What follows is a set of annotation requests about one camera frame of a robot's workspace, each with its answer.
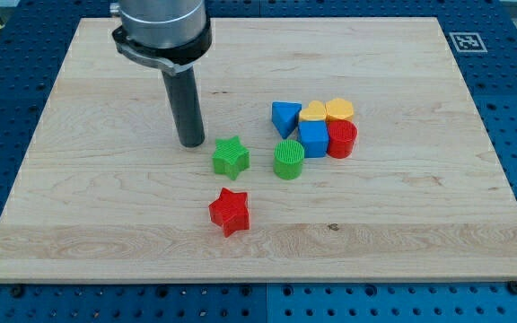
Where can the white fiducial marker tag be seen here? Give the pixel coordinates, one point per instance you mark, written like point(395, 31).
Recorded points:
point(467, 42)

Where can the yellow heart block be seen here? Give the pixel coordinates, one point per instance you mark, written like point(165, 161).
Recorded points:
point(314, 111)

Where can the red star block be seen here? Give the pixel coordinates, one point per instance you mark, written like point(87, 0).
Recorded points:
point(230, 211)

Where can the blue cube block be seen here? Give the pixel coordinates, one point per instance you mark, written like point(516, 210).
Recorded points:
point(314, 137)

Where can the red cylinder block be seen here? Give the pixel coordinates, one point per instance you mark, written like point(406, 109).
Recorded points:
point(342, 136)

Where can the blue triangle block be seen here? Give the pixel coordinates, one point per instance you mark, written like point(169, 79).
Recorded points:
point(284, 116)

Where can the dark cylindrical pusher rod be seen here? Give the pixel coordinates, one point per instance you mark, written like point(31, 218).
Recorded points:
point(182, 93)

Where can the green cylinder block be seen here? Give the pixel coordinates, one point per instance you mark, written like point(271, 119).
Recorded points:
point(288, 159)

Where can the green star block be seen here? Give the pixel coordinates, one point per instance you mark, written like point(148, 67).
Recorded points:
point(231, 157)

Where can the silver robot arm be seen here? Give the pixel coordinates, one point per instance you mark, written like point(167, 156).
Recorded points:
point(168, 35)

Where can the light wooden board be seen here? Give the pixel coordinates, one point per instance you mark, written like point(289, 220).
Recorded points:
point(107, 195)

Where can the yellow pentagon block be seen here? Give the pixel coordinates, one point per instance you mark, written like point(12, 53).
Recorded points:
point(339, 109)

